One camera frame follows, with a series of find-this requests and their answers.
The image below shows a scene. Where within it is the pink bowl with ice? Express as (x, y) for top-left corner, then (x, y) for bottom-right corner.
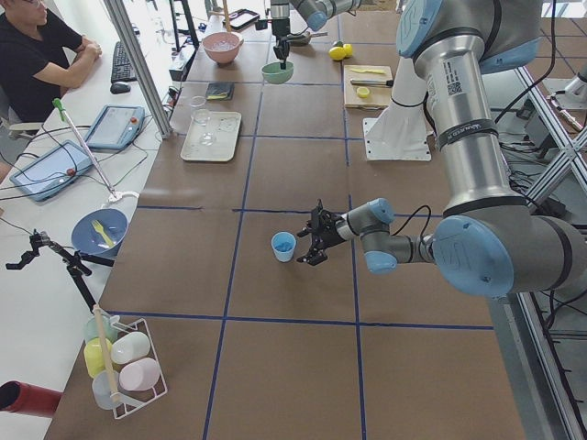
(202, 32), (244, 64)

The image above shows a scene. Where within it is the aluminium frame post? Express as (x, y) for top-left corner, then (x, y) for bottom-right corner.
(104, 0), (172, 139)

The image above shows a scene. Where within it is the red cylinder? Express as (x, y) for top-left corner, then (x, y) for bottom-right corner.
(1, 380), (62, 418)

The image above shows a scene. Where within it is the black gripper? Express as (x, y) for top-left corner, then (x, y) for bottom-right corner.
(296, 200), (343, 266)
(271, 17), (291, 70)

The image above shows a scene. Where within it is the light blue plastic cup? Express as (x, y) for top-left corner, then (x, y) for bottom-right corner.
(271, 231), (296, 262)

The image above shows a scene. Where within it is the blue teach pendant near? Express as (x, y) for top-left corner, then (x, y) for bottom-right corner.
(9, 140), (93, 202)

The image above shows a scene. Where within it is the yellow plastic cup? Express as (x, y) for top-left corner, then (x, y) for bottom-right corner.
(83, 337), (105, 379)

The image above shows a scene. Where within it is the yellow plastic knife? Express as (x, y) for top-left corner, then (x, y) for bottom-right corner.
(349, 68), (386, 75)

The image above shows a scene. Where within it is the white wire cup rack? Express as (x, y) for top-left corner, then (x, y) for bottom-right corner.
(92, 305), (168, 420)

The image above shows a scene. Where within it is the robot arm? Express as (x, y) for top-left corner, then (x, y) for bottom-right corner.
(270, 0), (362, 70)
(301, 1), (586, 298)

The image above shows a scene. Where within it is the black keyboard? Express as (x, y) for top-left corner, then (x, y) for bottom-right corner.
(110, 41), (137, 83)

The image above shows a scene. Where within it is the blue teach pendant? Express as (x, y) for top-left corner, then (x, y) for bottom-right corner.
(9, 140), (93, 202)
(85, 104), (146, 151)

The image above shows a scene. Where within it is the clear wine glass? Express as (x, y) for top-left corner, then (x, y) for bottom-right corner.
(190, 95), (216, 146)

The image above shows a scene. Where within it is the white plastic cup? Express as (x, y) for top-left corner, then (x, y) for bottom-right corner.
(111, 331), (150, 365)

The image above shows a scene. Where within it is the wooden cutting board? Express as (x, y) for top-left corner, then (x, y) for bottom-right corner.
(343, 65), (393, 109)

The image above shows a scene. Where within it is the yellow lemon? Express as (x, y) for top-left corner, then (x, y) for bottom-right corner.
(328, 46), (347, 61)
(342, 43), (353, 58)

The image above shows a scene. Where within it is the pink rod green clip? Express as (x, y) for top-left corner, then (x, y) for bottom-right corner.
(52, 98), (122, 203)

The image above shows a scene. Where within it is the pink plastic cup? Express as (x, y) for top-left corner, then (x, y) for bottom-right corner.
(119, 357), (161, 391)

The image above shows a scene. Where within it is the seated person black shirt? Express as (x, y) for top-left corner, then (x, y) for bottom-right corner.
(1, 1), (102, 123)

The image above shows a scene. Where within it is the green plastic cup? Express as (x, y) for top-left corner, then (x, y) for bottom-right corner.
(83, 315), (119, 344)

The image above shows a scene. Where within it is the lemon half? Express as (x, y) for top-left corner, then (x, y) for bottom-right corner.
(356, 86), (371, 99)

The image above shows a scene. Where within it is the grey and yellow cloth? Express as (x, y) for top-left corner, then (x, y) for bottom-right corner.
(205, 82), (235, 101)

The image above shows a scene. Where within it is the cream bear serving tray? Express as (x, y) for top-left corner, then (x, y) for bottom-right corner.
(180, 111), (242, 162)

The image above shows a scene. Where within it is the clear grey plastic cup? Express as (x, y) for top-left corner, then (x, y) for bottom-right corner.
(92, 370), (121, 410)

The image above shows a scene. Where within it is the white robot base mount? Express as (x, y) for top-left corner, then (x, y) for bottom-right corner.
(363, 58), (431, 161)

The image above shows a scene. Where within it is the black camera tripod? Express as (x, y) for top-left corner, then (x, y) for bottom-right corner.
(6, 230), (115, 311)

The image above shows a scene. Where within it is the black computer mouse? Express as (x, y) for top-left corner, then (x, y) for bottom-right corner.
(110, 82), (131, 94)

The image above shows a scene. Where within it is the green ceramic bowl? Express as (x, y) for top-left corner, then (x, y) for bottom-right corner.
(261, 61), (294, 84)

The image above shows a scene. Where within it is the yellow plastic fork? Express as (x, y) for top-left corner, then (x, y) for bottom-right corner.
(91, 219), (115, 248)

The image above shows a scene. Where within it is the blue teach pendant far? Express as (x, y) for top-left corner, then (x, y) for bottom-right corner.
(85, 104), (146, 151)

